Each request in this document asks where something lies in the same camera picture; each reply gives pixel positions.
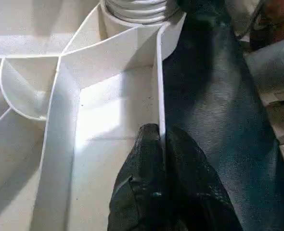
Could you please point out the white plastic table leg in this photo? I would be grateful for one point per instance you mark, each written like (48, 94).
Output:
(137, 9)

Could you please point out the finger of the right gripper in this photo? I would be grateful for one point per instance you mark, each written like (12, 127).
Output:
(202, 9)

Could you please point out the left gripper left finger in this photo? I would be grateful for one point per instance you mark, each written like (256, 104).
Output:
(139, 192)

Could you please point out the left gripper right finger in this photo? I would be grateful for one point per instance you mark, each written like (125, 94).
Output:
(195, 192)

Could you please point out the black work mat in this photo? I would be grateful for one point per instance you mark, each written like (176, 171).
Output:
(214, 106)

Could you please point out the white plastic table top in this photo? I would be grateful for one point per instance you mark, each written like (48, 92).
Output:
(74, 96)

